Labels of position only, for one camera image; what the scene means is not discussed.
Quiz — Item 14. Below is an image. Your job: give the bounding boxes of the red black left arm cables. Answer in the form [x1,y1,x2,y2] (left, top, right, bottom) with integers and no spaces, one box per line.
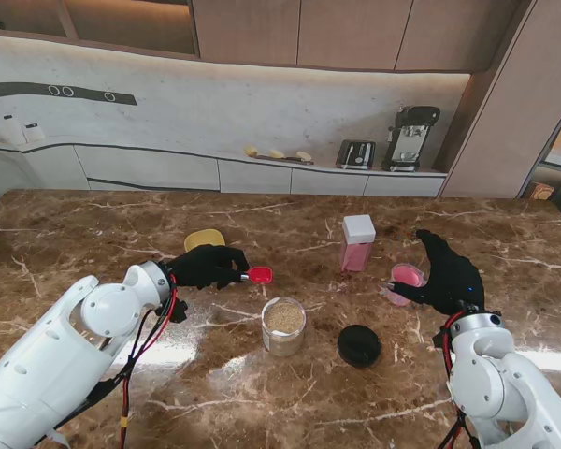
[88,280,188,449]

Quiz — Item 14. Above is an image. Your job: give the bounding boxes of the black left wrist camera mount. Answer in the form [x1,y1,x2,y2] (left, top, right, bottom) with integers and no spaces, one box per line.
[156,298,188,324]

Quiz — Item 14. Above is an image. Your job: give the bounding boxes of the red black arm cables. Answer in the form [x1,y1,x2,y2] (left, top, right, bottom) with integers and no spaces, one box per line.
[432,311,478,449]
[88,280,188,449]

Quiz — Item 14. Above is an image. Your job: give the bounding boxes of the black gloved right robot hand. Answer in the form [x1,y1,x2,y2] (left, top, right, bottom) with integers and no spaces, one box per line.
[385,228,487,317]

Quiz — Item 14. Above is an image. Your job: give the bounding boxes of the yellow plastic bowl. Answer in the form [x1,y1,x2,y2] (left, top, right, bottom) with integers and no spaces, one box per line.
[183,227,225,252]

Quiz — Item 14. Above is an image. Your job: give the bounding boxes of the wooden wall cabinets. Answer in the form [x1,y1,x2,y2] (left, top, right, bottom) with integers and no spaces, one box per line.
[0,0,539,74]

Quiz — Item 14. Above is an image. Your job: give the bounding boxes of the red black right arm cables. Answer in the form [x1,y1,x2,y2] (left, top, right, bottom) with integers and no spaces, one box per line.
[432,311,478,449]

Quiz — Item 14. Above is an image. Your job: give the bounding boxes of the black wall panel with rings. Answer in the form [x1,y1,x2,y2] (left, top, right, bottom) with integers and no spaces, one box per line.
[0,82,137,107]

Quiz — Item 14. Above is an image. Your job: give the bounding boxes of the tall white bottle black cap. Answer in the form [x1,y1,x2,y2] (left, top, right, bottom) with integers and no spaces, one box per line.
[0,114,25,145]

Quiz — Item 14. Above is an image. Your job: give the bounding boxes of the dark wooden serving board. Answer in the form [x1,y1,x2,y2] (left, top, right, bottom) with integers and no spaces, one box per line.
[254,153,315,167]

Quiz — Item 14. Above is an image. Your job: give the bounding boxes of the short white bottle black cap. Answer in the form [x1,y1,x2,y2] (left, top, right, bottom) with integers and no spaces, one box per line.
[22,123,46,144]

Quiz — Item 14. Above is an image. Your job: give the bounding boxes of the orange printed box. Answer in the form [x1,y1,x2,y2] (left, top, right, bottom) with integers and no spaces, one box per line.
[527,181,555,202]

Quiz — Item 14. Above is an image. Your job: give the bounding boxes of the white counter cabinet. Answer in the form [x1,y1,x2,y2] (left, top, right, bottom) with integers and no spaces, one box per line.
[0,135,450,197]

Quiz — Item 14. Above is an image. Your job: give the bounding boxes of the black toaster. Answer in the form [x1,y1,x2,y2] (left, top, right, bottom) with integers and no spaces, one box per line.
[335,138,377,170]

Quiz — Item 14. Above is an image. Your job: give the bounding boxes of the clear glass grain jar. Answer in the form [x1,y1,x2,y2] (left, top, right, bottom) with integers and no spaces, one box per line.
[261,296,307,358]

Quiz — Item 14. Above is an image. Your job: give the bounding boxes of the pink measuring cup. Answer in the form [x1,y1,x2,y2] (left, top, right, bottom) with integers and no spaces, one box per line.
[379,263,425,308]

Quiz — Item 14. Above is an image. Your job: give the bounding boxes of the black round jar lid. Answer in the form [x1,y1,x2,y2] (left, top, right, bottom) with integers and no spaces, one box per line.
[337,325,382,369]

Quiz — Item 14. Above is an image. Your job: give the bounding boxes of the pink container with white lid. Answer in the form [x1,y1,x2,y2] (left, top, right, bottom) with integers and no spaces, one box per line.
[339,214,377,273]

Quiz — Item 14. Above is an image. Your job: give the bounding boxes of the red measuring spoon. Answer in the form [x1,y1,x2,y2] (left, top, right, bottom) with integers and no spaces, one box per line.
[240,266,275,285]

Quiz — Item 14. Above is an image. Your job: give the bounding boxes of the black espresso machine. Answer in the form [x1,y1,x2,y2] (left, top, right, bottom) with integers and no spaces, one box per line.
[381,105,441,173]

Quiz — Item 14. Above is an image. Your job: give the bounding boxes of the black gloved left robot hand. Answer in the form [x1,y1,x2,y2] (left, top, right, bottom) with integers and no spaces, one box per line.
[165,244,252,291]

